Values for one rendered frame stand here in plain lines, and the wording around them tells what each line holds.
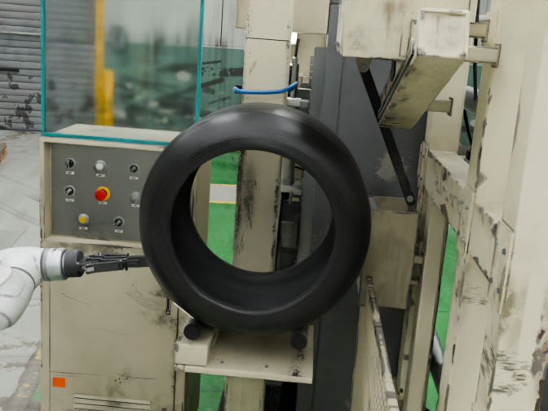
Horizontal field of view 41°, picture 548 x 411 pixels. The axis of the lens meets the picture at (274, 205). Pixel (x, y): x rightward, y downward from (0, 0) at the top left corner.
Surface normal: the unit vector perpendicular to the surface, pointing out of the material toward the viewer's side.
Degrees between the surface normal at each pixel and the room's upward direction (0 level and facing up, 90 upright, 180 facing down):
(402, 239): 90
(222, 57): 90
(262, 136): 79
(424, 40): 72
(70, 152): 90
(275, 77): 90
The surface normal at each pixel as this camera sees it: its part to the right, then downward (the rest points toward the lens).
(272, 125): 0.10, -0.55
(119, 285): -0.07, 0.22
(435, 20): -0.04, -0.08
